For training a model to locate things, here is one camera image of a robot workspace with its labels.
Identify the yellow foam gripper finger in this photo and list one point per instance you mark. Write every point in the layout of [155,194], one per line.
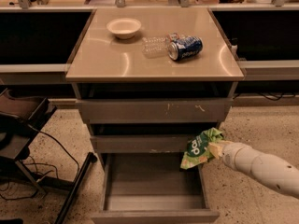
[216,148]

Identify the green rice chip bag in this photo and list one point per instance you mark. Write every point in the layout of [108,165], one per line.
[197,151]

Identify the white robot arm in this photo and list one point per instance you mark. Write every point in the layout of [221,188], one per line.
[267,169]

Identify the grey top drawer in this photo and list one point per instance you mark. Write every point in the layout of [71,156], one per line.
[122,111]

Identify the grey middle drawer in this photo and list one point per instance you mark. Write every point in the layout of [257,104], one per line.
[160,143]

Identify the open grey bottom drawer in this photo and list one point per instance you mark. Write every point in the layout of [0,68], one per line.
[151,188]

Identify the grey drawer cabinet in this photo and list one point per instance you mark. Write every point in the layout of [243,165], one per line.
[106,67]

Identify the blue pepsi can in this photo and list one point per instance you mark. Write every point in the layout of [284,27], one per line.
[185,48]

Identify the black metal floor bar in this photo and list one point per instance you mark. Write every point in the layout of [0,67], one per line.
[90,158]

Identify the white paper bowl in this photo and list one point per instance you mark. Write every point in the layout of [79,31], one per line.
[124,28]

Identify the dark brown side cart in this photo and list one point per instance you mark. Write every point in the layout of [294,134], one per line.
[21,118]

